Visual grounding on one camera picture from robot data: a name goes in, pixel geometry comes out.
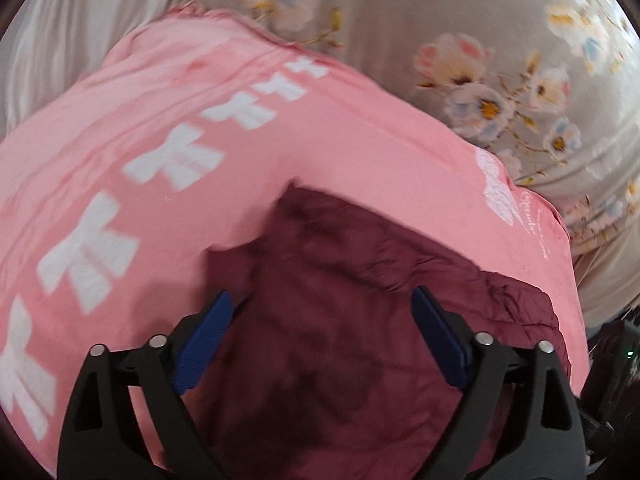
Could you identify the pink blanket with white bows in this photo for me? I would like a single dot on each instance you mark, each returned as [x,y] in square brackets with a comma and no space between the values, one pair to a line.
[200,80]

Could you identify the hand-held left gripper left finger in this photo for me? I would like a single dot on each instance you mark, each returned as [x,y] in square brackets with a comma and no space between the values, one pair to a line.
[205,345]

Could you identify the grey floral bed sheet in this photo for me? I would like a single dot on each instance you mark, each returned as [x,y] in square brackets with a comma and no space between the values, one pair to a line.
[400,15]

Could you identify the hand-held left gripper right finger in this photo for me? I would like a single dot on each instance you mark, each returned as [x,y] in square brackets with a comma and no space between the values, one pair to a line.
[442,345]

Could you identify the white satin cloth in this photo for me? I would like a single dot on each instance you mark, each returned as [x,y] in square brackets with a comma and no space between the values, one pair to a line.
[75,25]

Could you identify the maroon puffer jacket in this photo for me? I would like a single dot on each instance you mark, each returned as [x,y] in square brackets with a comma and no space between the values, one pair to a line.
[340,310]

